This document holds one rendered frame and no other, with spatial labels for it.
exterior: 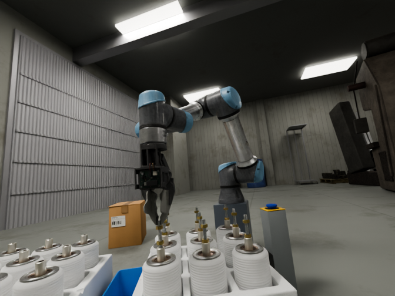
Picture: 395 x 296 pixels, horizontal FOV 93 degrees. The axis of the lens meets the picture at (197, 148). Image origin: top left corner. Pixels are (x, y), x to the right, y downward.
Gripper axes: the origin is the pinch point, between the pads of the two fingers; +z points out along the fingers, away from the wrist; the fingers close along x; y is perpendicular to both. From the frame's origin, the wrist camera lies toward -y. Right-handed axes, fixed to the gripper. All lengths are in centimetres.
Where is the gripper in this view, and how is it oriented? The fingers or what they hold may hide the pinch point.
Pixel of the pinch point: (159, 218)
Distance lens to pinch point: 55.8
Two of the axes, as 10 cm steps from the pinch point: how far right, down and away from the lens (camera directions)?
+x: 9.9, -1.0, -1.1
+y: -1.2, -1.5, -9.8
